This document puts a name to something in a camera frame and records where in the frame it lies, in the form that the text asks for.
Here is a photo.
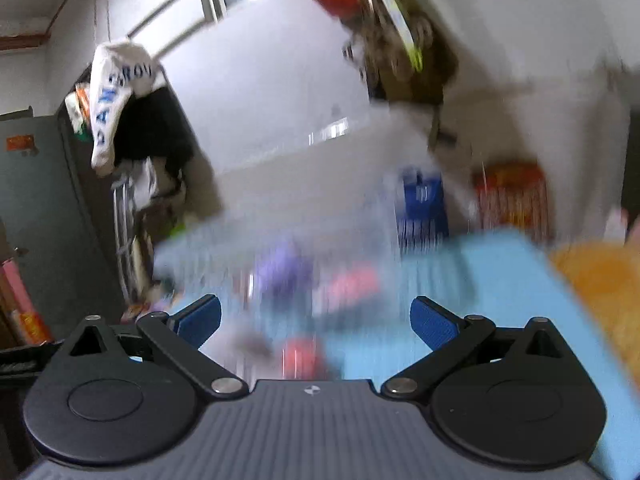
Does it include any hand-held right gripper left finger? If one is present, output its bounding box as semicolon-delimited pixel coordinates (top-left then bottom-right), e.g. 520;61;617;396
59;294;247;399

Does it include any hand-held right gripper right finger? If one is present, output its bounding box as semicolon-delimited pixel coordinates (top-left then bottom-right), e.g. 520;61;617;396
381;296;581;402

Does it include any light blue mat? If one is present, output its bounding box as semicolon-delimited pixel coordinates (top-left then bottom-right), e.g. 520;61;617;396
155;230;640;480

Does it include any pink object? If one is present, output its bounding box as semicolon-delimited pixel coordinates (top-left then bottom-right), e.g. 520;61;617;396
312;266;381;316

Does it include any purple object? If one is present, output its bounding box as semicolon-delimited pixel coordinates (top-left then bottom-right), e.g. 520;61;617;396
252;240;316;311

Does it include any red object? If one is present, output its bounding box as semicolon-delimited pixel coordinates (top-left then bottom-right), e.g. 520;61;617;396
280;337;326;381

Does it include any blue printed bag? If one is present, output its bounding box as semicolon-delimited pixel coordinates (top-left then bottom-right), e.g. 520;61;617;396
395;166;451;256

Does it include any red and yellow box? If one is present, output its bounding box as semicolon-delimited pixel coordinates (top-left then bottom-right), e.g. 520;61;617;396
472;160;553;246

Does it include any orange cloth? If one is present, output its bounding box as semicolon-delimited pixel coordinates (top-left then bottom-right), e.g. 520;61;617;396
547;240;640;386

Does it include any grey metal door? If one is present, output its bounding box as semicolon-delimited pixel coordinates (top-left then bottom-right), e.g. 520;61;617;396
0;106;126;346

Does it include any black hanging garment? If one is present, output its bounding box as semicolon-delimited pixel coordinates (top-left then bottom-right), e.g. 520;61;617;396
112;85;196;171

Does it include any white printed garment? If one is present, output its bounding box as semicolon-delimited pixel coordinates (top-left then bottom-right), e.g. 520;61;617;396
90;40;162;177

